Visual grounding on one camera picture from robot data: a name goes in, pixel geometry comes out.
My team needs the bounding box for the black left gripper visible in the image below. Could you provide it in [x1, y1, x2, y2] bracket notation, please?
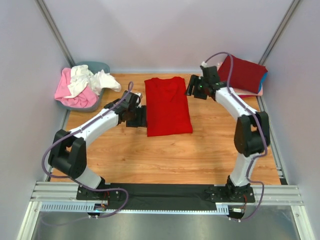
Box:
[126, 105, 148, 129]

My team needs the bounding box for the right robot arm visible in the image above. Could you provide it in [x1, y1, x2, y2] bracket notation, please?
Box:
[185, 66, 270, 202]

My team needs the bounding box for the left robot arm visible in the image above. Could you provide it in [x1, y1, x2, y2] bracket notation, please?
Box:
[48, 90, 147, 201]

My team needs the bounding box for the light pink folded t-shirt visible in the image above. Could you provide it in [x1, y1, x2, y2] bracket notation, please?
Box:
[233, 88, 263, 96]

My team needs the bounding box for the magenta folded t-shirt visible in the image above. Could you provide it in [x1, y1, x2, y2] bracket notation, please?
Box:
[238, 95, 257, 99]

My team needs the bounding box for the dark red folded t-shirt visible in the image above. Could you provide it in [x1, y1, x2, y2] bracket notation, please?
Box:
[229, 55, 268, 93]

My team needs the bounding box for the pink crumpled t-shirt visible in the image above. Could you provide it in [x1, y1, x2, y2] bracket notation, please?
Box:
[54, 67, 99, 109]

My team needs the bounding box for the white crumpled t-shirt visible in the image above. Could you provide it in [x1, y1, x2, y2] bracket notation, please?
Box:
[70, 64, 122, 96]

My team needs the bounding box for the grey laundry basket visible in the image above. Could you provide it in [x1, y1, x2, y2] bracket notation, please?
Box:
[54, 61, 110, 113]

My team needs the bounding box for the blue folded t-shirt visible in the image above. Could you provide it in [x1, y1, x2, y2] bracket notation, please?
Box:
[258, 72, 268, 96]

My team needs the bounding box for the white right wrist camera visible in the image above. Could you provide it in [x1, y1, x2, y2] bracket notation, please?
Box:
[200, 61, 208, 69]

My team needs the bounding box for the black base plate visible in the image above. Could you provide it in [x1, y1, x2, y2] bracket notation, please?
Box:
[76, 183, 256, 210]

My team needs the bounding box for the perforated cable duct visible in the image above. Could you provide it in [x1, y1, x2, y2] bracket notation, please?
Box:
[39, 201, 229, 216]

